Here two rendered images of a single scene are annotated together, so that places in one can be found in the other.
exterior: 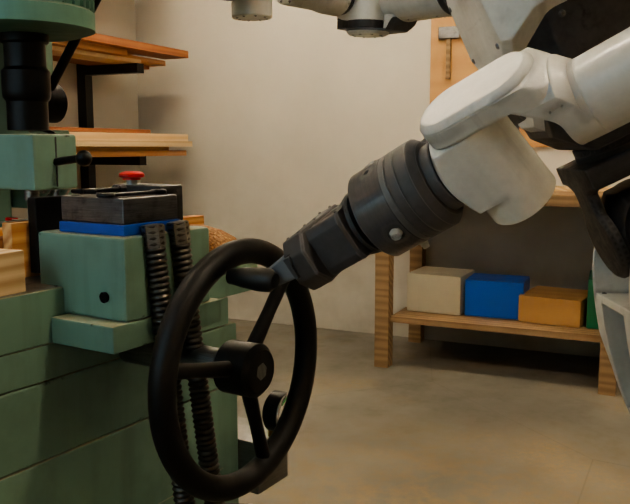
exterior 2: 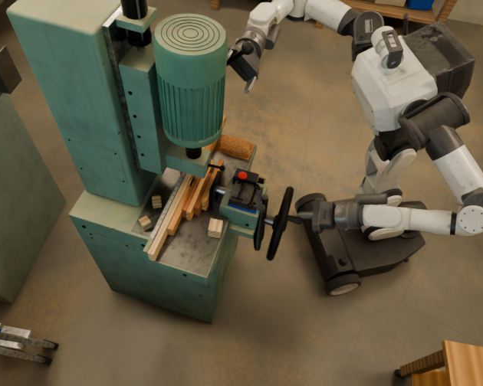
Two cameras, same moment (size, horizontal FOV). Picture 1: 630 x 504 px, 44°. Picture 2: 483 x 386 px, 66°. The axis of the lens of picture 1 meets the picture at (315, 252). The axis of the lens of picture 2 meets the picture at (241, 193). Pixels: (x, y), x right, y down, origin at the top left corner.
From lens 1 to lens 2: 112 cm
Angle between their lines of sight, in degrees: 51
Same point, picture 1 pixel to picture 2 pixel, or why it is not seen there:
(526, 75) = (399, 224)
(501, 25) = (379, 127)
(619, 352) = (369, 165)
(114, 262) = (252, 220)
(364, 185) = (341, 220)
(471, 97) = (382, 221)
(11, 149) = (192, 166)
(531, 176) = not seen: hidden behind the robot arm
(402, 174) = (354, 224)
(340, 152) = not seen: outside the picture
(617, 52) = (423, 225)
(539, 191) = not seen: hidden behind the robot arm
